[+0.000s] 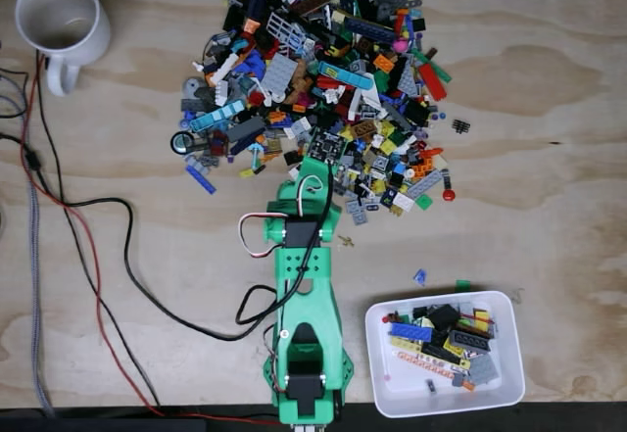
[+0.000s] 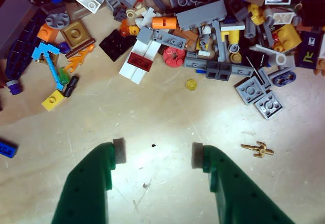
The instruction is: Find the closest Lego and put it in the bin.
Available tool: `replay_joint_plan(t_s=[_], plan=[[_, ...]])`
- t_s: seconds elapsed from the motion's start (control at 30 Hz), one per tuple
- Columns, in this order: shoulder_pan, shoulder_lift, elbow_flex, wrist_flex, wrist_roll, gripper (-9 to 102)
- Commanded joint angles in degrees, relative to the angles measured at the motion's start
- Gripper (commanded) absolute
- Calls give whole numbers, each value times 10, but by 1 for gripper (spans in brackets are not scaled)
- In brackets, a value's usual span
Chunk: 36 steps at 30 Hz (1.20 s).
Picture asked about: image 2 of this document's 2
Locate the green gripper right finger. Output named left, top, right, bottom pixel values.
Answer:
left=191, top=142, right=296, bottom=224

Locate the orange cylinder piece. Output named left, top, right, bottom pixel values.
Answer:
left=152, top=16, right=177, bottom=30

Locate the light blue pixel pickaxe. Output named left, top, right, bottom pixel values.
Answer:
left=31, top=42, right=65, bottom=91

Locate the orange flame Lego piece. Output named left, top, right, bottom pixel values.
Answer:
left=64, top=44, right=95, bottom=73

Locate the transparent green piece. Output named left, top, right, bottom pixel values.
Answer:
left=57, top=67, right=71, bottom=85

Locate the grey sloped long brick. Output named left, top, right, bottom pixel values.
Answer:
left=176, top=0, right=228, bottom=31

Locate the white two-stud plate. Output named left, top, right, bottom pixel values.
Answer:
left=73, top=0, right=102, bottom=14

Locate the black printed tile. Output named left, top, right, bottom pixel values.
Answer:
left=296, top=32, right=322, bottom=70

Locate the gold square tile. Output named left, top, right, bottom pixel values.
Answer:
left=60, top=19, right=92, bottom=50

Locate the dark blue curved hull piece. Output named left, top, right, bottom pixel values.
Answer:
left=4, top=10, right=48, bottom=81

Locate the dark grey window brick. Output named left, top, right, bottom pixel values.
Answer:
left=205, top=60, right=233, bottom=82

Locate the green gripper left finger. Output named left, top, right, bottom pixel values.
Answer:
left=51, top=138, right=127, bottom=224

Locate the black Technic pin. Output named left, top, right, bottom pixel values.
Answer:
left=63, top=75, right=80, bottom=98

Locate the brown bar piece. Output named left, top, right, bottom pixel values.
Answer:
left=65, top=38, right=96, bottom=58

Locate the blue flat Lego plate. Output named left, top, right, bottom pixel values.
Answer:
left=0, top=138, right=19, bottom=158

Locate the orange small brick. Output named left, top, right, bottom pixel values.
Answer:
left=37, top=22, right=59, bottom=44

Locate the grey round plate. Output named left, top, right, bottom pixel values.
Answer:
left=45, top=12, right=71, bottom=29

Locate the red round plate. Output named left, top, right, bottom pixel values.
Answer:
left=162, top=46, right=186, bottom=68

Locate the grey square plate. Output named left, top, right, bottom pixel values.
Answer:
left=253, top=90, right=285, bottom=121
left=235, top=76, right=267, bottom=106

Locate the dark red small plate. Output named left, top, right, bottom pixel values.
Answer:
left=127, top=52, right=154, bottom=72

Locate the yellow small square brick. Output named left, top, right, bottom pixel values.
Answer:
left=41, top=89, right=66, bottom=112

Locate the black square plate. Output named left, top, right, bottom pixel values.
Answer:
left=99, top=29, right=137, bottom=62

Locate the blue Technic connector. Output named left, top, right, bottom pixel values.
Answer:
left=273, top=71, right=297, bottom=86

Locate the yellow two-by-two brick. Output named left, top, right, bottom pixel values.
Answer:
left=272, top=23, right=303, bottom=53

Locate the transparent yellow round stud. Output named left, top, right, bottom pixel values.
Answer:
left=185, top=79, right=198, bottom=92

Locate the grey long studded plate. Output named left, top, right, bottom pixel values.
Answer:
left=152, top=28, right=187, bottom=50

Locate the gold trident Lego piece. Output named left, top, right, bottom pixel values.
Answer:
left=240, top=141, right=275, bottom=158

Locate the white long brick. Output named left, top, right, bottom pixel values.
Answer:
left=118, top=39, right=162, bottom=85

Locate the large grey long brick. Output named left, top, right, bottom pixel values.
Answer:
left=0, top=0, right=39, bottom=59

